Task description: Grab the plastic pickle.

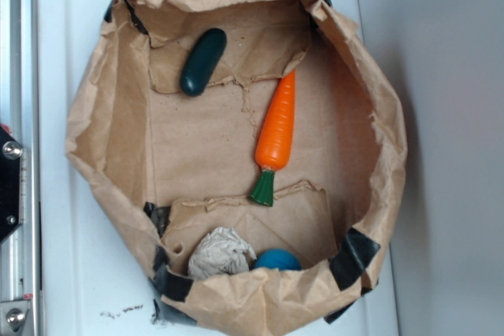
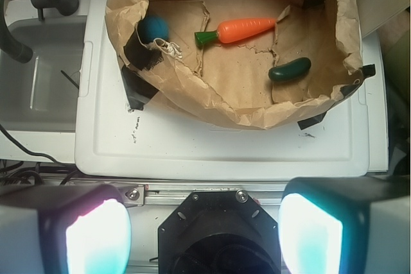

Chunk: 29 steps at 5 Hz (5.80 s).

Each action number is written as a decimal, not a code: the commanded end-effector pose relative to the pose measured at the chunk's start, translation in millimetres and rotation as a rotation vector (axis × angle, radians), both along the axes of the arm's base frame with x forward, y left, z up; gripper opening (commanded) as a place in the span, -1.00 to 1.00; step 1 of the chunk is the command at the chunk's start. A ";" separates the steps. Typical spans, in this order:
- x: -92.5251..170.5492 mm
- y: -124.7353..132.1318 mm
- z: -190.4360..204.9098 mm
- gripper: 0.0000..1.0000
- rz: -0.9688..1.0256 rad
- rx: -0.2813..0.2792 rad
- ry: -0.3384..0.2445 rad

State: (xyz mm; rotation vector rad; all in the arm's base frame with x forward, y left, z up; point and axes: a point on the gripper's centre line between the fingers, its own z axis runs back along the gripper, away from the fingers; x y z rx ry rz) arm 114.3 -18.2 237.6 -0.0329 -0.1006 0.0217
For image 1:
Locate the orange plastic carrot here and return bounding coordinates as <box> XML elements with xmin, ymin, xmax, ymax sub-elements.
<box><xmin>250</xmin><ymin>70</ymin><xmax>296</xmax><ymax>207</ymax></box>

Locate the crumpled white paper ball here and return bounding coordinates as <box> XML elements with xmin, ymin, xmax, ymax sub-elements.
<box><xmin>188</xmin><ymin>227</ymin><xmax>257</xmax><ymax>280</ymax></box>

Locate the aluminium frame rail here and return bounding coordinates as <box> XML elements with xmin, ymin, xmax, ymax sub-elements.
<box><xmin>1</xmin><ymin>0</ymin><xmax>43</xmax><ymax>335</ymax></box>

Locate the blue ball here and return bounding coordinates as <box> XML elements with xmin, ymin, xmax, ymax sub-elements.
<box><xmin>254</xmin><ymin>249</ymin><xmax>302</xmax><ymax>271</ymax></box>

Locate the black metal bracket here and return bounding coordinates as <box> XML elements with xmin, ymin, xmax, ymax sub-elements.
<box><xmin>0</xmin><ymin>124</ymin><xmax>23</xmax><ymax>243</ymax></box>

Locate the brown paper bag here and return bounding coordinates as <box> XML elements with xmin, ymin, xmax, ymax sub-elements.
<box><xmin>65</xmin><ymin>0</ymin><xmax>407</xmax><ymax>335</ymax></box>

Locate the dark green plastic pickle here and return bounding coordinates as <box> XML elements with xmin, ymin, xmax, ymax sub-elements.
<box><xmin>180</xmin><ymin>28</ymin><xmax>227</xmax><ymax>97</ymax></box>

